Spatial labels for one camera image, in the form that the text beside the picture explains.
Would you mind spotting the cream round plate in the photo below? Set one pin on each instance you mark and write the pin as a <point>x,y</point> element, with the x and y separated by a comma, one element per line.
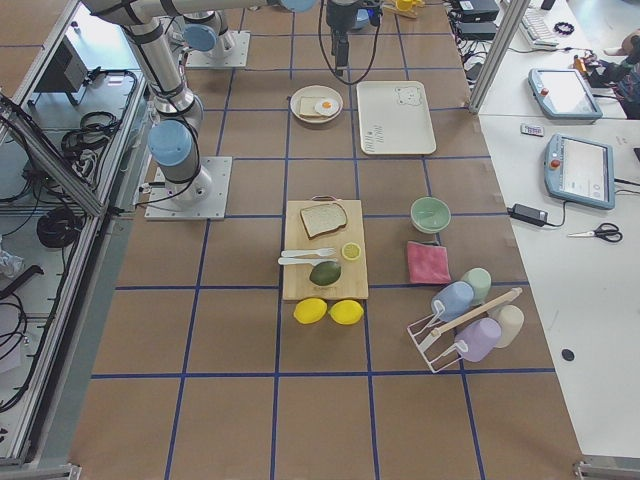
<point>314,91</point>

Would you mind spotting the bread slice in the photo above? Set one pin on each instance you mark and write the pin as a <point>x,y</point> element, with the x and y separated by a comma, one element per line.
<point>306,106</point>
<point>322,219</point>

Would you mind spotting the bread slice in plate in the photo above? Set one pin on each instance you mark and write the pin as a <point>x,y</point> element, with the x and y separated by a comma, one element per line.
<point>306,106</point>

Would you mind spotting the toy fried egg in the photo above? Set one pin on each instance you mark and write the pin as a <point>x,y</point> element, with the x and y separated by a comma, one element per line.
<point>326,107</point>

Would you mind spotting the cream bear tray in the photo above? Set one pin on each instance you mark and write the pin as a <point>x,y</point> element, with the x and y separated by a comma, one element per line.
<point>394,118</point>

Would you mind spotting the green bowl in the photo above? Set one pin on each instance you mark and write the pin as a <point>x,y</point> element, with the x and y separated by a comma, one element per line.
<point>430,215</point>

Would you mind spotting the lemon half slice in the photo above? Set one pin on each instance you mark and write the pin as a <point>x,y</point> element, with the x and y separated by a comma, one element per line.
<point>351,251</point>

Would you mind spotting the white plastic fork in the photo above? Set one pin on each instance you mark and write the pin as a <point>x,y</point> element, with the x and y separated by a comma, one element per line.
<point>299,253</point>

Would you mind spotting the white plastic knife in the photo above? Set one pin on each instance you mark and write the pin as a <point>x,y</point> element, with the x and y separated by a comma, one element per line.
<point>287,261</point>

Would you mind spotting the white keyboard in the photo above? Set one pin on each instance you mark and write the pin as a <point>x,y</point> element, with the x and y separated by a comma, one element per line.
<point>536,32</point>

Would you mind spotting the small white remote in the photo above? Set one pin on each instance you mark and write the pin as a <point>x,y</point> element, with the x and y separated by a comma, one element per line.
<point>532,130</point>

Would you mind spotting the green avocado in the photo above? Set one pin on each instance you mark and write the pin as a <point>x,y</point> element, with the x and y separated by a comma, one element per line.
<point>325,273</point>

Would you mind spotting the pink cloth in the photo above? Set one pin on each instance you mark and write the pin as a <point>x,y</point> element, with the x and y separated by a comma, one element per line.
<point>427,264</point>

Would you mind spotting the far teach pendant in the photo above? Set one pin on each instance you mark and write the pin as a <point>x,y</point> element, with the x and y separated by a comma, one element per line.
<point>562,94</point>

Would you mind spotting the teach pendant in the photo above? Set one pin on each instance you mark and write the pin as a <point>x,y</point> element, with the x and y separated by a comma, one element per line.
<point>562,94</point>
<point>580,170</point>

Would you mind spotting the right yellow lemon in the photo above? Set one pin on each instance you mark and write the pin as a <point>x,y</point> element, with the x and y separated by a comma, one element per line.
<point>346,312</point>

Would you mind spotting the yellow lemon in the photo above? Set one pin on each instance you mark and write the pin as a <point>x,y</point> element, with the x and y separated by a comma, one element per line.
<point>346,312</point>
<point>310,310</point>

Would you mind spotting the left yellow lemon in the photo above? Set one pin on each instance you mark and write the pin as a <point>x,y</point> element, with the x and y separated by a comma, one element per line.
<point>310,310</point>

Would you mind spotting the black power adapter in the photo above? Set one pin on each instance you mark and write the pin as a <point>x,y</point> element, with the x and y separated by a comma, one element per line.
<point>529,215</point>

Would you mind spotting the green cup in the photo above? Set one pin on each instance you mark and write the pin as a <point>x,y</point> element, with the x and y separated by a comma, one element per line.
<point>480,281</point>

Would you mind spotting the blue cup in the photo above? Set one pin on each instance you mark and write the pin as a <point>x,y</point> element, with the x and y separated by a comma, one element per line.
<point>452,301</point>

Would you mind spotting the near teach pendant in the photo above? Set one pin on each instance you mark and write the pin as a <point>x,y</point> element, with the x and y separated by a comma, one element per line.
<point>580,170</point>

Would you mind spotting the purple cup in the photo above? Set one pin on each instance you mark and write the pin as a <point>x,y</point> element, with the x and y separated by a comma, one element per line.
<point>476,340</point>

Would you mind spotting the cream cup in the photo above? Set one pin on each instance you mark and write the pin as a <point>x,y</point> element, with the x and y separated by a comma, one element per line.
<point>511,319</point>

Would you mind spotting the white wire cup rack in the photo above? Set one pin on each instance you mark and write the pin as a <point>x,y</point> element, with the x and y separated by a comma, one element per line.
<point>434,340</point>

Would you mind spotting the black handled scissors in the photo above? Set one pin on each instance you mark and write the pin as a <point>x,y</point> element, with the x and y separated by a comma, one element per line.
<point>608,232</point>

